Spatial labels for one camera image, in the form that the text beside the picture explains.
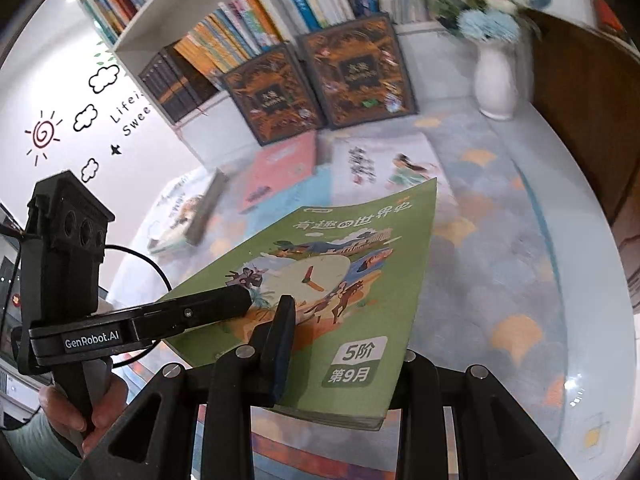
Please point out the dark ornate encyclopedia book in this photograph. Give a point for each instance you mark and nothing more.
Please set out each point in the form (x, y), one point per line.
(272, 95)
(357, 70)

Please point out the red sun wall sticker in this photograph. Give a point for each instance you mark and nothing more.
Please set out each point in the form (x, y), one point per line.
(42, 132)

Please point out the blue white flower bouquet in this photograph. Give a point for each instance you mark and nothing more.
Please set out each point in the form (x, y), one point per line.
(485, 15)

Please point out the green illustrated magazine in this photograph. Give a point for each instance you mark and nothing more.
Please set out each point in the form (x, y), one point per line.
(350, 310)

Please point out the stack of thin books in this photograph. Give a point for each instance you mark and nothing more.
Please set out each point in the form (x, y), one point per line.
(185, 210)

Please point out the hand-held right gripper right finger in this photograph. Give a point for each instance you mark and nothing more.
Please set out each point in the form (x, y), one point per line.
(420, 385)

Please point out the person's left forearm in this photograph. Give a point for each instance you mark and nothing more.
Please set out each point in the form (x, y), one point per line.
(30, 450)

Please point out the brown wooden cabinet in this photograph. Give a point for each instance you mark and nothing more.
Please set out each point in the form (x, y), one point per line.
(580, 110)

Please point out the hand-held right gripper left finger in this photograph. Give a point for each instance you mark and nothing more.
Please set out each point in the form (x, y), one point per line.
(280, 340)

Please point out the white ribbed vase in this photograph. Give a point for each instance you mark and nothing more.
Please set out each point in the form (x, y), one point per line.
(495, 85)

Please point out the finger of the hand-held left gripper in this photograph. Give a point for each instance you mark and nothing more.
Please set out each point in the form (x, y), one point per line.
(200, 310)

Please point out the pink cover book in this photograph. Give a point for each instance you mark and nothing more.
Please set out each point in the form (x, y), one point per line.
(280, 170)

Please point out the black wall lettering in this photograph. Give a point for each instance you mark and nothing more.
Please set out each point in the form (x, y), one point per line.
(127, 130)

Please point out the row of colourful books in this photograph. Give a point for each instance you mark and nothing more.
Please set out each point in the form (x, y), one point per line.
(120, 0)

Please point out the green leaf wall sticker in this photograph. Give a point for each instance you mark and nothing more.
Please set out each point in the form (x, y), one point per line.
(102, 52)

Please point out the white book with girl illustration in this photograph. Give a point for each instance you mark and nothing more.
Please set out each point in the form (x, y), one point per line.
(380, 160)

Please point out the person's left hand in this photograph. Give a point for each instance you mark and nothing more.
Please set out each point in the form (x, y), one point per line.
(55, 410)

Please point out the row of black volumes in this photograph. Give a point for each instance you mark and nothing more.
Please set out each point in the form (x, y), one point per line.
(170, 85)

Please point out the row of orange yellow books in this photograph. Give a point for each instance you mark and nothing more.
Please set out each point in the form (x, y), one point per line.
(225, 35)

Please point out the black cloud wall sticker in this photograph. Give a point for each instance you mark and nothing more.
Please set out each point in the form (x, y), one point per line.
(85, 117)
(89, 170)
(105, 78)

